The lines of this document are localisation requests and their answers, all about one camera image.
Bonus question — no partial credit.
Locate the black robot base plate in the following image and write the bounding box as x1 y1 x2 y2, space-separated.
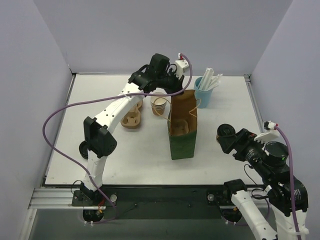
71 185 242 223

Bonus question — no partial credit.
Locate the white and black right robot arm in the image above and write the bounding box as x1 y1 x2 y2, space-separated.
216 121 309 240

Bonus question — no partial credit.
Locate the stack of black cup lids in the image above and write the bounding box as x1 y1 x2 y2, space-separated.
78 140 88 160

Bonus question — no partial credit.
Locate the black coffee cup lid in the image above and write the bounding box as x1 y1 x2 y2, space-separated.
217 123 236 138

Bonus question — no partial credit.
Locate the light blue straw holder cup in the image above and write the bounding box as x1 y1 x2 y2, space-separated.
193 76 213 109

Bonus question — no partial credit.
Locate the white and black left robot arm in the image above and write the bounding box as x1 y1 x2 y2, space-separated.
80 53 190 206

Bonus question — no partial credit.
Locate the stack of brown paper cups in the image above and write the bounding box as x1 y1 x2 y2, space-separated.
150 96 170 116

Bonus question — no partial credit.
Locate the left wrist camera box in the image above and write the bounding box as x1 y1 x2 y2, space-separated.
174 53 190 78

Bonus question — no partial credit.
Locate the green and brown paper bag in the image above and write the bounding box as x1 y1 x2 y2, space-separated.
167 89 201 160

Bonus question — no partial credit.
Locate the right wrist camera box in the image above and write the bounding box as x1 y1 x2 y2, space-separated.
254 121 280 144

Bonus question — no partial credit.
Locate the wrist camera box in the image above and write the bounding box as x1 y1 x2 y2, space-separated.
174 53 190 78
254 121 280 144

